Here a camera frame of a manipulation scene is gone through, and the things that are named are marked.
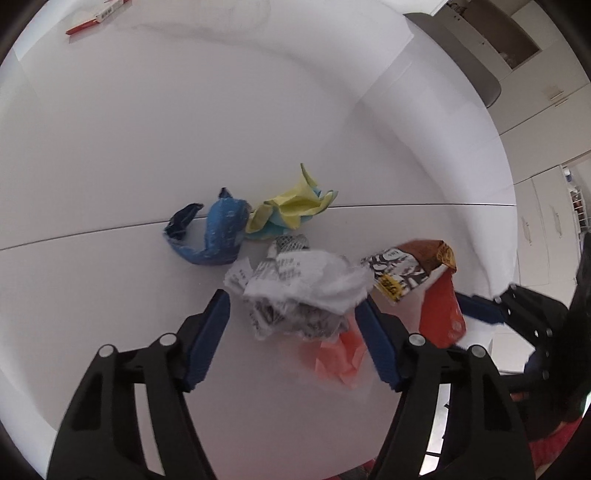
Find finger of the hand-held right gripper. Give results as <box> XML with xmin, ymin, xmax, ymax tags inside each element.
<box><xmin>456</xmin><ymin>284</ymin><xmax>571</xmax><ymax>350</ymax></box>

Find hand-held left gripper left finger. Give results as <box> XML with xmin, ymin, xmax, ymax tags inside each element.
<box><xmin>46</xmin><ymin>288</ymin><xmax>232</xmax><ymax>480</ymax></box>

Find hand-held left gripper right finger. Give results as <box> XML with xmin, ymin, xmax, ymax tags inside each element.
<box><xmin>355</xmin><ymin>295</ymin><xmax>536</xmax><ymax>480</ymax></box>

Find pink plastic bag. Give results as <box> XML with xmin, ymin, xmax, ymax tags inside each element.
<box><xmin>298</xmin><ymin>316</ymin><xmax>372</xmax><ymax>388</ymax></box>

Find brown snack wrapper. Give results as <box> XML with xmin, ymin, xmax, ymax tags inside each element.
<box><xmin>360</xmin><ymin>239</ymin><xmax>458</xmax><ymax>304</ymax></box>

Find white paper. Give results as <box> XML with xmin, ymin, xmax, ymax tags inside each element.
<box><xmin>225</xmin><ymin>234</ymin><xmax>374</xmax><ymax>342</ymax></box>

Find dark blue wrapper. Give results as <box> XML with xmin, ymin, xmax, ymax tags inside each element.
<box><xmin>163</xmin><ymin>187</ymin><xmax>252</xmax><ymax>266</ymax></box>

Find yellow green paper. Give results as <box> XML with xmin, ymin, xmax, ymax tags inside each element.
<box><xmin>245</xmin><ymin>162</ymin><xmax>340</xmax><ymax>241</ymax></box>

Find beige drawer cabinet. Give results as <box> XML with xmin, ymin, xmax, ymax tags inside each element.
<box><xmin>513</xmin><ymin>161</ymin><xmax>591</xmax><ymax>289</ymax></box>

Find bottles on shelf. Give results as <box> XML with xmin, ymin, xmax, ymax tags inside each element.
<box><xmin>563</xmin><ymin>166</ymin><xmax>591</xmax><ymax>232</ymax></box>

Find grey chair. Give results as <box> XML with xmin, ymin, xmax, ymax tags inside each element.
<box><xmin>404</xmin><ymin>11</ymin><xmax>502</xmax><ymax>109</ymax></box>

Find beige tall cabinet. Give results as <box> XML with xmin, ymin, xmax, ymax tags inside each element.
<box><xmin>434</xmin><ymin>0</ymin><xmax>591</xmax><ymax>185</ymax></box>

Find red and white box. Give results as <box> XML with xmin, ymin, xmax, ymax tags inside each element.
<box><xmin>65</xmin><ymin>0</ymin><xmax>134</xmax><ymax>38</ymax></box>

